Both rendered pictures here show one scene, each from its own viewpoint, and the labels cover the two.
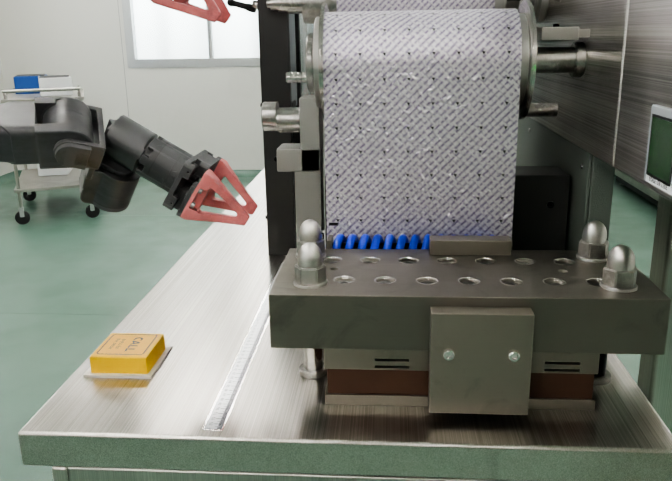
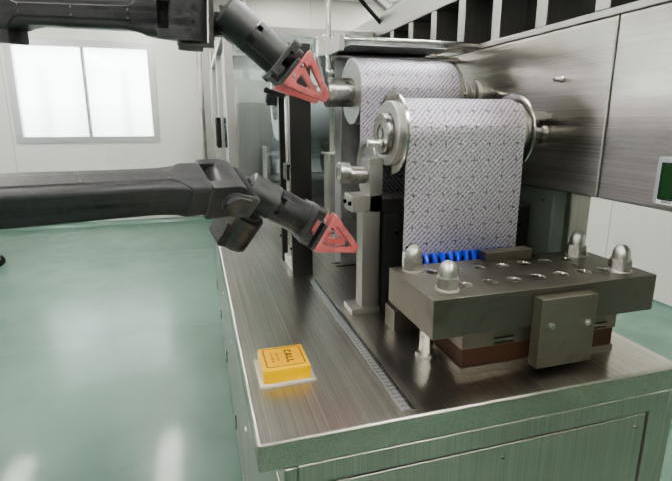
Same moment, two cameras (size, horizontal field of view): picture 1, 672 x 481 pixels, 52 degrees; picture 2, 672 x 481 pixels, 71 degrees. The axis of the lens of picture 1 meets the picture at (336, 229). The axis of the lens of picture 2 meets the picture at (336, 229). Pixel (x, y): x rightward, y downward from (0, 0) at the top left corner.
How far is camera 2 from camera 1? 0.44 m
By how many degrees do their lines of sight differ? 20
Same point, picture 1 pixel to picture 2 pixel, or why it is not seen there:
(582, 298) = (615, 279)
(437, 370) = (543, 338)
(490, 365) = (573, 330)
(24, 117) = (198, 176)
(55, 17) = not seen: outside the picture
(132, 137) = (271, 190)
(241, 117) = not seen: hidden behind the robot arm
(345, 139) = (419, 186)
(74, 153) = (241, 204)
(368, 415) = (495, 378)
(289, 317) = (446, 315)
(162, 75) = (48, 149)
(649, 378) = not seen: hidden behind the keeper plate
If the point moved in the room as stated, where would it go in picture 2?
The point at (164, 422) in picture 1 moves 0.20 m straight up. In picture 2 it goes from (367, 412) to (369, 266)
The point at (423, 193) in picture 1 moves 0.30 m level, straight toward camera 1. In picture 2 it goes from (465, 221) to (586, 270)
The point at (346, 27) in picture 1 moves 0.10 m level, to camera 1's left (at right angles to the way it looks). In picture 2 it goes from (418, 108) to (366, 107)
